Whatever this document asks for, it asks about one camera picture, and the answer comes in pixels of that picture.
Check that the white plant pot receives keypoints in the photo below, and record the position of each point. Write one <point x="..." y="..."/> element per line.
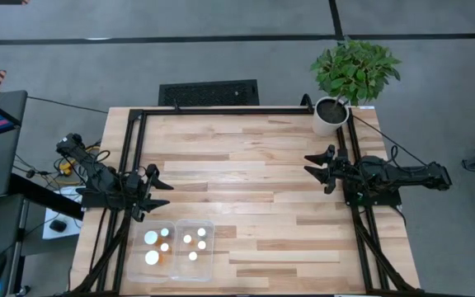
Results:
<point x="324" y="128"/>

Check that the small black mouse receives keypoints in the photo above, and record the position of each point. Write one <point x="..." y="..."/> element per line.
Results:
<point x="58" y="226"/>

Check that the black aluminium table frame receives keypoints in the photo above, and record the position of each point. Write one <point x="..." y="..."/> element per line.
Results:
<point x="229" y="111"/>

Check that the small orange bottle yellow pills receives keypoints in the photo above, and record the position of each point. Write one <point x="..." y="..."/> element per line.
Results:
<point x="187" y="239"/>

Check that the large orange pill bottle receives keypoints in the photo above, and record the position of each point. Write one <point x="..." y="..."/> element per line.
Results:
<point x="151" y="257"/>
<point x="151" y="237"/>

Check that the green leafy plant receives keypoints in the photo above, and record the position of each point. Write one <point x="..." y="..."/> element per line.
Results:
<point x="355" y="70"/>

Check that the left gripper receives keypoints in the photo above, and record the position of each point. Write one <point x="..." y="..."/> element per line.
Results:
<point x="136" y="187"/>

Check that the pale yellow pill bottle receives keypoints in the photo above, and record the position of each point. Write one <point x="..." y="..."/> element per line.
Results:
<point x="192" y="255"/>

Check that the black perforated floor grate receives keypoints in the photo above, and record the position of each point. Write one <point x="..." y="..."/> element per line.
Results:
<point x="208" y="92"/>

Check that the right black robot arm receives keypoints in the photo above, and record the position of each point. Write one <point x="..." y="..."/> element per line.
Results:
<point x="410" y="175"/>

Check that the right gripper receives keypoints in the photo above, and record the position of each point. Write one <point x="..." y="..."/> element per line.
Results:
<point x="344" y="173"/>

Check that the clear plastic bin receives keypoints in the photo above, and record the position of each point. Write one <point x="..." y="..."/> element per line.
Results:
<point x="138" y="272"/>
<point x="202" y="272"/>

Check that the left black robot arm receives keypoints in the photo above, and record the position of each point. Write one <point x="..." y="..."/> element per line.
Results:
<point x="97" y="173"/>

